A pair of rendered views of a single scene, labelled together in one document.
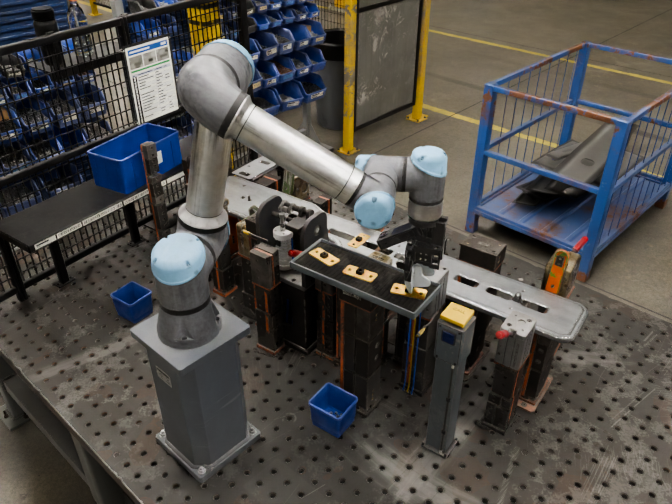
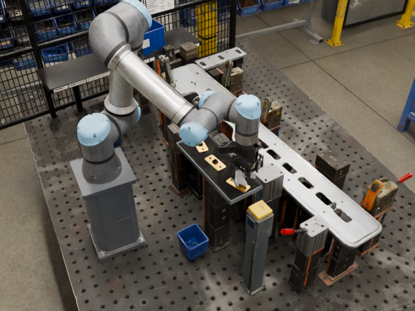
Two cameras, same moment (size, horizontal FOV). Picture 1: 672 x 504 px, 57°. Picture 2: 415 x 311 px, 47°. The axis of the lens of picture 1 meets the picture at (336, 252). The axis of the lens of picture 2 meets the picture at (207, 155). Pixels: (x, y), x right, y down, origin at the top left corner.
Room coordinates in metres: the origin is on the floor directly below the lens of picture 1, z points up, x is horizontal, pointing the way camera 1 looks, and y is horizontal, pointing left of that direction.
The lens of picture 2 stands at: (0.08, -0.52, 2.35)
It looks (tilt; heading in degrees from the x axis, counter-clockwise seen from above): 42 degrees down; 22
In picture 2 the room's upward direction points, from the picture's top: straight up
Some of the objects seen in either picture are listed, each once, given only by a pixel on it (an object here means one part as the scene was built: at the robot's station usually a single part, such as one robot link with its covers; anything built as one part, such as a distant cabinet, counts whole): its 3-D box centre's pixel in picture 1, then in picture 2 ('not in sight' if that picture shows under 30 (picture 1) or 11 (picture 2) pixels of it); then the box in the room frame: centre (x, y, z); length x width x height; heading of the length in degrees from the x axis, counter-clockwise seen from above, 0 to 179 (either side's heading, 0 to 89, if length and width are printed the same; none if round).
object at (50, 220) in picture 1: (123, 185); (122, 57); (2.03, 0.78, 1.01); 0.90 x 0.22 x 0.03; 145
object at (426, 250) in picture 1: (425, 238); (246, 154); (1.20, -0.20, 1.32); 0.09 x 0.08 x 0.12; 70
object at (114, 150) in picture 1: (137, 157); (134, 39); (2.10, 0.73, 1.09); 0.30 x 0.17 x 0.13; 151
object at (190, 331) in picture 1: (187, 311); (100, 160); (1.14, 0.35, 1.15); 0.15 x 0.15 x 0.10
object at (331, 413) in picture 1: (333, 411); (192, 242); (1.20, 0.01, 0.74); 0.11 x 0.10 x 0.09; 55
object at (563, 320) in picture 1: (365, 242); (253, 136); (1.68, -0.09, 1.00); 1.38 x 0.22 x 0.02; 55
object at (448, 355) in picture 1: (447, 386); (255, 252); (1.13, -0.28, 0.92); 0.08 x 0.08 x 0.44; 55
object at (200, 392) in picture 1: (200, 387); (109, 205); (1.14, 0.35, 0.90); 0.21 x 0.21 x 0.40; 47
